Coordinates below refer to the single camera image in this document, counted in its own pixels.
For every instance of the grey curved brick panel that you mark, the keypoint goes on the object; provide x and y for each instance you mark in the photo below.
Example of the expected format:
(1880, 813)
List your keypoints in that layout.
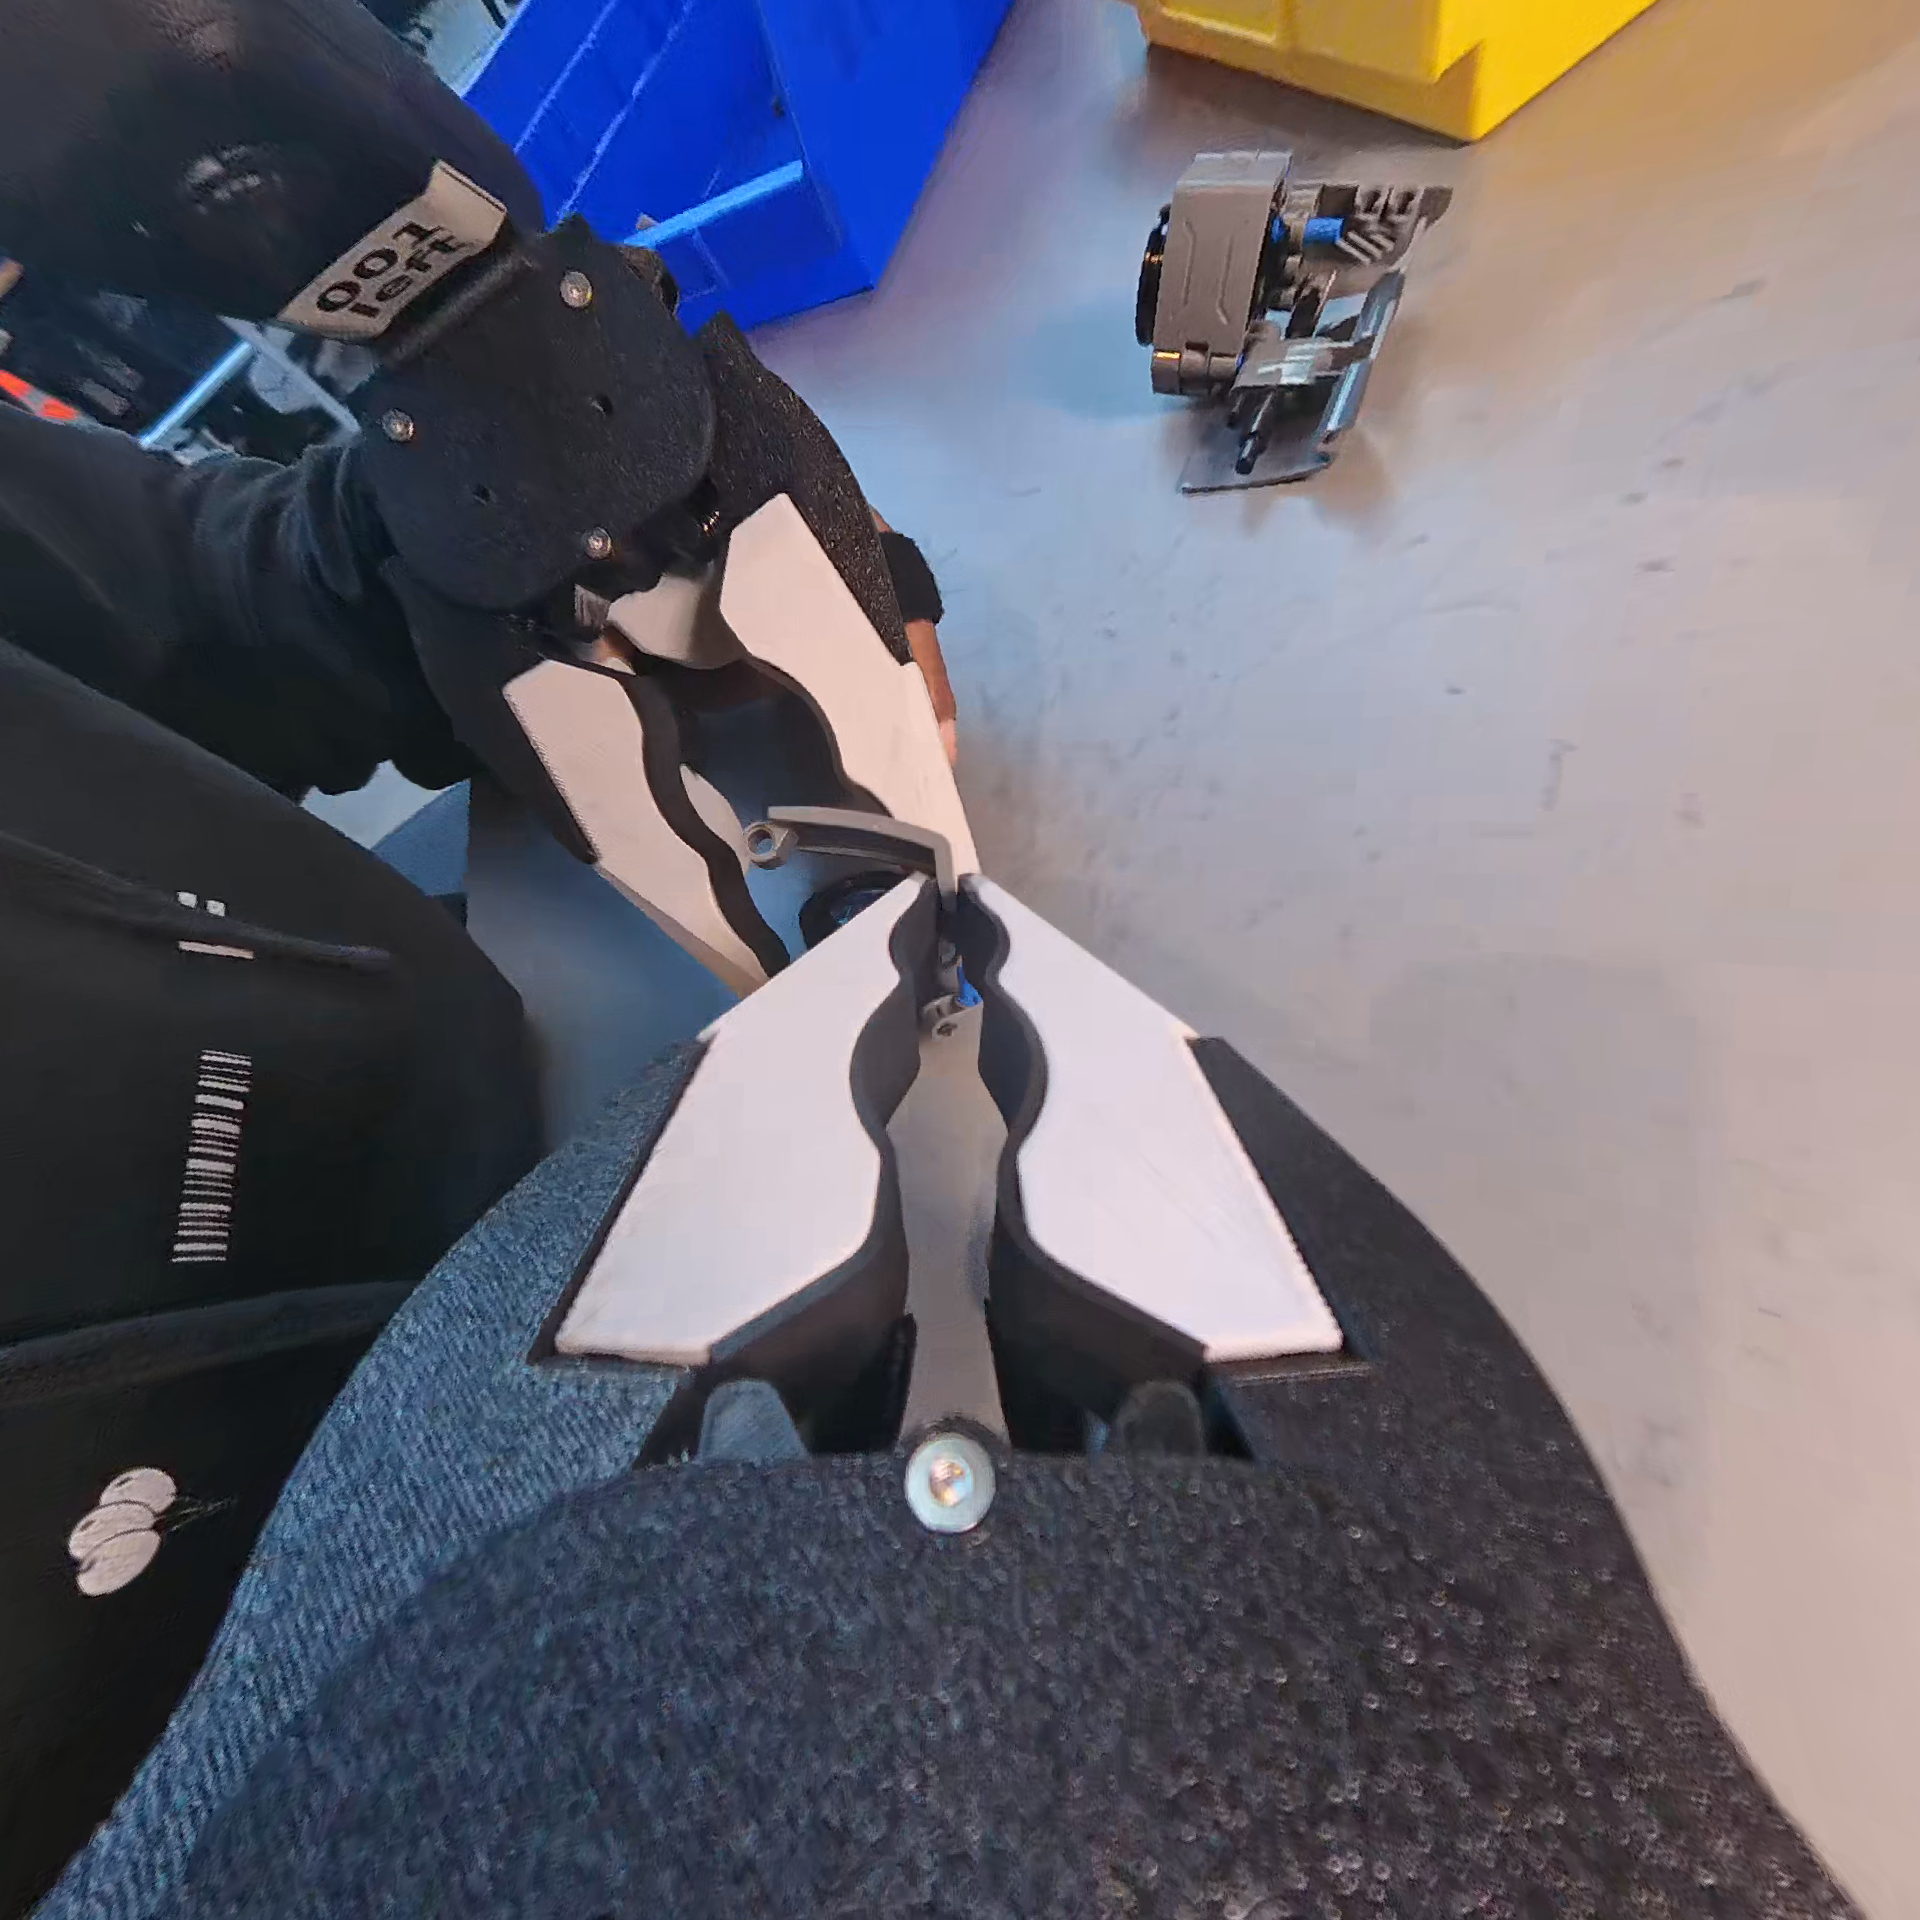
(856, 831)

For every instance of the blue plastic storage bin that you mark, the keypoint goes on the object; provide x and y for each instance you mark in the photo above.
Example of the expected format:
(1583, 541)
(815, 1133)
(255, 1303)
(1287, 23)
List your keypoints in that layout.
(841, 121)

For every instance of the yellow plastic storage bin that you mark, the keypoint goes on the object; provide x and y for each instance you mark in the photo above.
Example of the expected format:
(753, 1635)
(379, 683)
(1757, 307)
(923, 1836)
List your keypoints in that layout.
(1424, 60)

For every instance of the grey brick head assembly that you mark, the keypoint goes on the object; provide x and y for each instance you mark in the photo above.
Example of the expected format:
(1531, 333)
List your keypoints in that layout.
(1215, 284)

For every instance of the person's left hand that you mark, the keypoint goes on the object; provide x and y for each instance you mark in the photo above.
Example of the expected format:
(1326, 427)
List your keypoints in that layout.
(940, 689)

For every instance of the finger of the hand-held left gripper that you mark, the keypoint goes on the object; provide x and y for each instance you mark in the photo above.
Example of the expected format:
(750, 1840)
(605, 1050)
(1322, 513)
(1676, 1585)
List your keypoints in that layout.
(841, 660)
(602, 766)

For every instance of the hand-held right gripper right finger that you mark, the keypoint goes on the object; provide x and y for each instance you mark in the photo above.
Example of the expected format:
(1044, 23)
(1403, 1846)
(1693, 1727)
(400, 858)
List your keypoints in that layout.
(1156, 1201)

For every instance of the black round toy lens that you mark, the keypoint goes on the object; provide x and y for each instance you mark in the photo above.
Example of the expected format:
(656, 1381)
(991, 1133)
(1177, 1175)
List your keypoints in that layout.
(832, 907)

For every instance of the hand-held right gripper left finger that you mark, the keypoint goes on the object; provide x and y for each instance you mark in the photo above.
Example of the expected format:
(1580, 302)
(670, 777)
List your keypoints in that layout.
(736, 1201)

